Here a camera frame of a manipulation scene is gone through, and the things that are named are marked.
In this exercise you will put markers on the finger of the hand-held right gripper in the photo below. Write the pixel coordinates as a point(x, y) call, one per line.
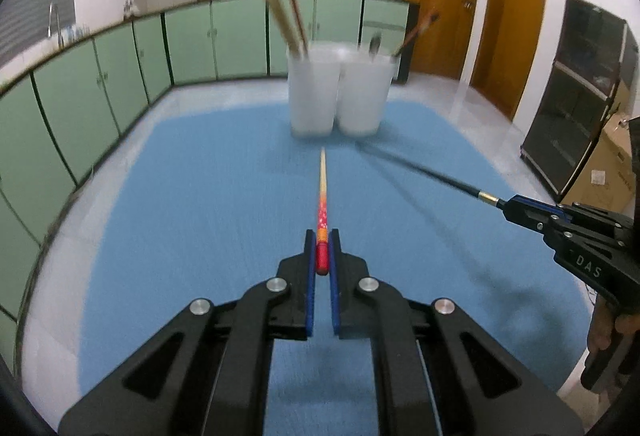
point(570, 211)
point(525, 216)

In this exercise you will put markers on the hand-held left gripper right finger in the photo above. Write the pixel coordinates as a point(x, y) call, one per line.
point(336, 296)

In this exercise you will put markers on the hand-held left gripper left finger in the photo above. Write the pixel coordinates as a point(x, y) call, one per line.
point(310, 296)

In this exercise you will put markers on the red patterned wooden chopstick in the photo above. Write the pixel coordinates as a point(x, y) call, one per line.
point(322, 226)

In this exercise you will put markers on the black chopstick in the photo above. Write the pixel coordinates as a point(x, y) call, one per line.
point(450, 183)

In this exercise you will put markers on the white two-compartment utensil holder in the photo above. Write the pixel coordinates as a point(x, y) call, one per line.
point(340, 96)

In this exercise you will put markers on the brown wooden chopstick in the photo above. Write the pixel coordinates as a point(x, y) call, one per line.
point(282, 23)

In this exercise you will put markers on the person's right hand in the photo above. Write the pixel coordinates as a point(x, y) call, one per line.
point(625, 323)

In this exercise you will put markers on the large cardboard box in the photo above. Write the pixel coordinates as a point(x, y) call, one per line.
point(607, 171)

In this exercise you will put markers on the black glass cabinet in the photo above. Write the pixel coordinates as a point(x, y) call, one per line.
point(575, 91)

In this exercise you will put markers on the blue mat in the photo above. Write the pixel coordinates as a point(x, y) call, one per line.
point(200, 216)

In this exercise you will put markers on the plain wooden door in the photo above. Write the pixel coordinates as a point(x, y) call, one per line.
point(515, 26)

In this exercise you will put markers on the dark reddish chopstick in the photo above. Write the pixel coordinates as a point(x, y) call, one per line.
point(415, 33)

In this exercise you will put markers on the metal spoon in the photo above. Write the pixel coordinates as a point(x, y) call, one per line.
point(375, 43)

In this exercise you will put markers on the green base cabinets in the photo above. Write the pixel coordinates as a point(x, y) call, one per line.
point(235, 36)

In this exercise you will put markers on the white kettle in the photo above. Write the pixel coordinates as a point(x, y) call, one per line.
point(129, 10)

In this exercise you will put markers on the kitchen faucet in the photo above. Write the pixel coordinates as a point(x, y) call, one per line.
point(54, 23)

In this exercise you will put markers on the window blinds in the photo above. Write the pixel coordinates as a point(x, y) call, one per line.
point(35, 16)

